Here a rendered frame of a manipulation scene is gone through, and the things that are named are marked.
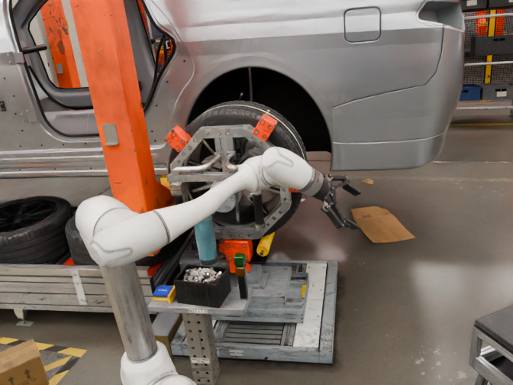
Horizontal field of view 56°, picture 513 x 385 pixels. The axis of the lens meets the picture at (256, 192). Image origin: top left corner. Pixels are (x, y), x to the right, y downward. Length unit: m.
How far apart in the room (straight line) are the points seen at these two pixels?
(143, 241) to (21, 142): 2.04
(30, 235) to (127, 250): 1.90
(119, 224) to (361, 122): 1.55
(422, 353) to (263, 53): 1.63
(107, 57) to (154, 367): 1.24
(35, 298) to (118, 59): 1.49
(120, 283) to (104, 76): 1.01
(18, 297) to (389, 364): 2.02
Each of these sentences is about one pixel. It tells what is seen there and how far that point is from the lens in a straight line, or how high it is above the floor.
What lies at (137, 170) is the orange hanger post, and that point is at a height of 0.96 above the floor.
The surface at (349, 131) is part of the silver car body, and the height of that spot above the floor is 0.96.
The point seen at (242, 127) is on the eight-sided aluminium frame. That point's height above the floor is 1.12.
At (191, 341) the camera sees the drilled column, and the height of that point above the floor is 0.25.
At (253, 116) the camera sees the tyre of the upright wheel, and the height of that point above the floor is 1.15.
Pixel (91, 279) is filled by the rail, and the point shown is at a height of 0.33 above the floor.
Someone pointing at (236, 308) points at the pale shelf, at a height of 0.45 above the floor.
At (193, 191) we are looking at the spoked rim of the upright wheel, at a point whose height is 0.79.
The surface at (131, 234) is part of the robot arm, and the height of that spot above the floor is 1.12.
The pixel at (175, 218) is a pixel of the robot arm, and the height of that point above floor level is 1.12.
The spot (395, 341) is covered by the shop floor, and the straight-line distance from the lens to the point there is 2.61.
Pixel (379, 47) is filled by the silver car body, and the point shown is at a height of 1.36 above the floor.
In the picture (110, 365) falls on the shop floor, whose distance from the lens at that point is 2.69.
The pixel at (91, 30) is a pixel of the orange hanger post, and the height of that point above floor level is 1.57.
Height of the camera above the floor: 1.64
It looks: 22 degrees down
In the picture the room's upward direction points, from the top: 6 degrees counter-clockwise
